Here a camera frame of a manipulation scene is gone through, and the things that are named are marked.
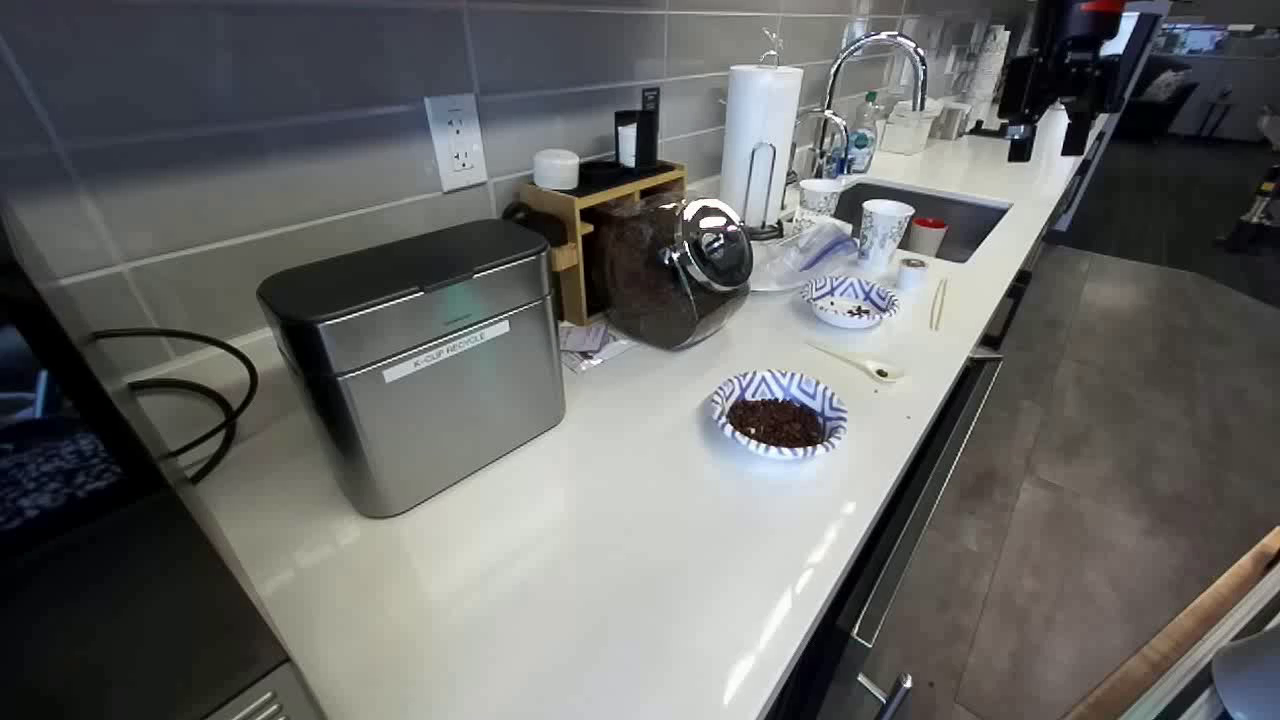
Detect wooden chopstick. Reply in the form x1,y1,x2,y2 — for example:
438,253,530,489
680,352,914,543
928,281,947,331

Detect white paper towel roll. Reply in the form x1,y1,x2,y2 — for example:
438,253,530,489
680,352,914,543
721,65,805,230

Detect blue patterned bowl with beans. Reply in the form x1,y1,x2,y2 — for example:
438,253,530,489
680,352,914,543
707,369,849,460

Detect white plastic spoon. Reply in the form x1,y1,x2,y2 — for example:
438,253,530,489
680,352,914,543
806,340,896,384

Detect black monitor screen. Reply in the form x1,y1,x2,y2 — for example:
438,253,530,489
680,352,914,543
0,225,166,559

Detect red and white cup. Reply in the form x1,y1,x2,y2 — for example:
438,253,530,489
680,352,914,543
907,216,947,258

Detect stainless steel sink basin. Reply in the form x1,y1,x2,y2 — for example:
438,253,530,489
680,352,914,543
836,183,1004,266

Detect white paper cup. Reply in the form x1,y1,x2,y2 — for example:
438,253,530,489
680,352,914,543
859,200,914,275

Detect glass jar of coffee beans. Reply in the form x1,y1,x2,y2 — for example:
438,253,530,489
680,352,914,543
595,200,753,352

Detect chrome kitchen faucet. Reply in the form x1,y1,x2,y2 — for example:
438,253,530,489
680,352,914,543
812,27,931,177

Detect wooden shelf organizer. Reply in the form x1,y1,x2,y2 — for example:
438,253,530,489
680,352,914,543
514,160,684,325

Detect white wall power outlet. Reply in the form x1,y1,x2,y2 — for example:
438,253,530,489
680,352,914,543
424,92,489,192

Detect stainless steel compost bin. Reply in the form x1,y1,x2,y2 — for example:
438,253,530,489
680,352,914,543
256,220,562,520

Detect black power cable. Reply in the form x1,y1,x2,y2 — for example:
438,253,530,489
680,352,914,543
84,325,264,489

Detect small white lidded jar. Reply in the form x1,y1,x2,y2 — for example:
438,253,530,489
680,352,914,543
530,147,578,192

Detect small blue patterned bowl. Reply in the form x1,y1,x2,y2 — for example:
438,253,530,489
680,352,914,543
806,275,896,331

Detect coffee beans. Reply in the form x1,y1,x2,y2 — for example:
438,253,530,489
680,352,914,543
728,399,826,450

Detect black bottle on shelf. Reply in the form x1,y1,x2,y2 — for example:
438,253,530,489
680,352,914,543
637,90,660,172

